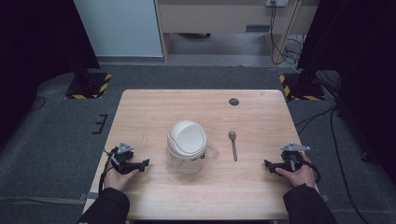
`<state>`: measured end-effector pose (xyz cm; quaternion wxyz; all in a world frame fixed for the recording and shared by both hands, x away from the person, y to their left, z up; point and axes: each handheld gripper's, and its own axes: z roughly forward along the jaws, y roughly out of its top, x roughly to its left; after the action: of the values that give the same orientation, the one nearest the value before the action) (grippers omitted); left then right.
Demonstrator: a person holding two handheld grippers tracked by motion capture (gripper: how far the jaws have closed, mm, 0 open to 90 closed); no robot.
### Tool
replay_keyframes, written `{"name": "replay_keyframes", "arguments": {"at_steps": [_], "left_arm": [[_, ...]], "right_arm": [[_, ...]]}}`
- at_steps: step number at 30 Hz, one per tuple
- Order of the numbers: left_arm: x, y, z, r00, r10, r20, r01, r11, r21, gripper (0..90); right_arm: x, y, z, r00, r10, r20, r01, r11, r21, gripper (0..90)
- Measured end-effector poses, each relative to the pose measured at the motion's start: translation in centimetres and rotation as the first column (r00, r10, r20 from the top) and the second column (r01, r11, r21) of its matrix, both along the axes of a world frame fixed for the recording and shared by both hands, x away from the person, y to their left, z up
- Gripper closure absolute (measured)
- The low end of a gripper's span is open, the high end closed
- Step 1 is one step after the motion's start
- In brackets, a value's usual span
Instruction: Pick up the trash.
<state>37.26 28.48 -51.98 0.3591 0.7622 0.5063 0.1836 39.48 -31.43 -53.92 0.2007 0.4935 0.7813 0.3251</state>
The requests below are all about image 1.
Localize long black floor cable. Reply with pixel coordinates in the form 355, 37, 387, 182
293, 105, 372, 224

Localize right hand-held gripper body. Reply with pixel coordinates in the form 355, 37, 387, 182
279, 142, 312, 172

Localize short black floor cable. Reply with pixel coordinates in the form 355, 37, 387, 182
28, 95, 47, 114

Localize right hand-held gripper black cable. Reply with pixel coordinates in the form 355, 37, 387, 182
302, 151, 322, 185

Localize left hand-held gripper black cable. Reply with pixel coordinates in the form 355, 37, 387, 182
98, 148, 120, 194

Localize white swing-lid desktop bin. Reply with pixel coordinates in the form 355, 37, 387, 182
165, 119, 209, 175

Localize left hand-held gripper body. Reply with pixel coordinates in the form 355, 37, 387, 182
109, 142, 135, 172

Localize grey power strip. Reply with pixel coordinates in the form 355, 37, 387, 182
264, 0, 290, 8

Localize light wooden desk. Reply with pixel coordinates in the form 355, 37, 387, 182
154, 0, 322, 63

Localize black hanging cables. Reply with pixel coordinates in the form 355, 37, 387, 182
268, 0, 305, 67

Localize black curtain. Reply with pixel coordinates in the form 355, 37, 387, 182
296, 0, 396, 188
0, 0, 101, 150

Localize person's left hand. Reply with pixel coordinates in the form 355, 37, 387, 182
103, 167, 140, 192

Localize hand-held gripper black cable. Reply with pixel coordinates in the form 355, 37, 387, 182
302, 151, 322, 185
98, 148, 120, 194

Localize white panel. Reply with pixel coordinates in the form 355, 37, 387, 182
73, 0, 165, 58

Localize metal spoon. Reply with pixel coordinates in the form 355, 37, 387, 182
228, 130, 239, 162

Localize black striped stand base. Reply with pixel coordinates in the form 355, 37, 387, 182
278, 72, 326, 102
64, 72, 113, 101

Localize person's right hand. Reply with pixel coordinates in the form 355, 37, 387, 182
275, 151, 319, 191

